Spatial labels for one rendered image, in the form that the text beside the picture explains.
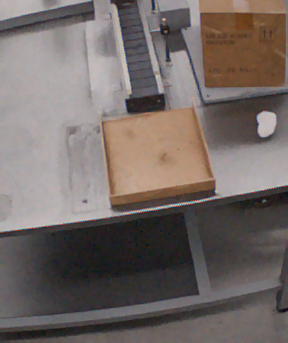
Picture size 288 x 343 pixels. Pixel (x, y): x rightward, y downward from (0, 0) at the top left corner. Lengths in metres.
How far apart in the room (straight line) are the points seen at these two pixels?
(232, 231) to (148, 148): 0.92
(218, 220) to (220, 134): 0.89
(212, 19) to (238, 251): 1.10
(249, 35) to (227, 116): 0.24
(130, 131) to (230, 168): 0.30
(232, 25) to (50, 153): 0.60
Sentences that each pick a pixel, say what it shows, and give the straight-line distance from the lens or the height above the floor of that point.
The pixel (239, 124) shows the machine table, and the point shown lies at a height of 0.83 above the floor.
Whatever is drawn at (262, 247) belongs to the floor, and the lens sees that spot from 2.47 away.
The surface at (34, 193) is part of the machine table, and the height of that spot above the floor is 0.83.
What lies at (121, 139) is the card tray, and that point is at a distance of 1.70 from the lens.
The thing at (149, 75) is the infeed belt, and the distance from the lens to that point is 1.81.
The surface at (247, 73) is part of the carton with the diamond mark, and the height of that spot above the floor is 0.90.
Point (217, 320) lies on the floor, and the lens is 2.29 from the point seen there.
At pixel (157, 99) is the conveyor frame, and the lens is 1.76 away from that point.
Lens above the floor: 2.05
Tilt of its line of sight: 47 degrees down
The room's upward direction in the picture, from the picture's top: 8 degrees counter-clockwise
